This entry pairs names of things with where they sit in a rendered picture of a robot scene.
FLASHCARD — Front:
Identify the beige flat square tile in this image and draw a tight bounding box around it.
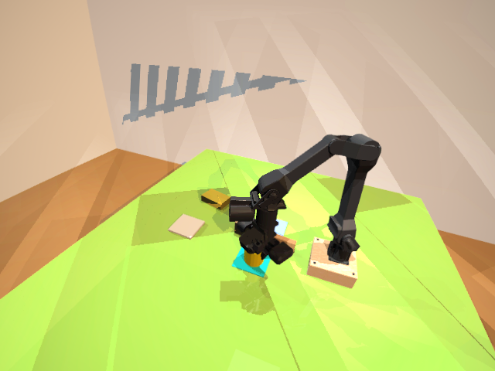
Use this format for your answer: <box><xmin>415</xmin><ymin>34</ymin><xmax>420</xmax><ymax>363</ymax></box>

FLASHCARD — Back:
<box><xmin>168</xmin><ymin>214</ymin><xmax>205</xmax><ymax>239</ymax></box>

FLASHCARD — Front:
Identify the light brown wooden plank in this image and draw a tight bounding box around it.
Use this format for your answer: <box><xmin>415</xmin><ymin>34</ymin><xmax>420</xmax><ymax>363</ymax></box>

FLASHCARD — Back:
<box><xmin>234</xmin><ymin>222</ymin><xmax>296</xmax><ymax>252</ymax></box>

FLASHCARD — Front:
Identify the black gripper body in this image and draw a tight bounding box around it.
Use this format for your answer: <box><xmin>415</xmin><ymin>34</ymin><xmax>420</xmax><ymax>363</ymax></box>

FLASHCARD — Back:
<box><xmin>237</xmin><ymin>218</ymin><xmax>293</xmax><ymax>264</ymax></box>

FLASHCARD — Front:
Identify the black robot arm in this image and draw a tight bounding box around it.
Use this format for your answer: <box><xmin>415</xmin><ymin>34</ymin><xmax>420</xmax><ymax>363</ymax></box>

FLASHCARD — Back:
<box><xmin>229</xmin><ymin>134</ymin><xmax>381</xmax><ymax>265</ymax></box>

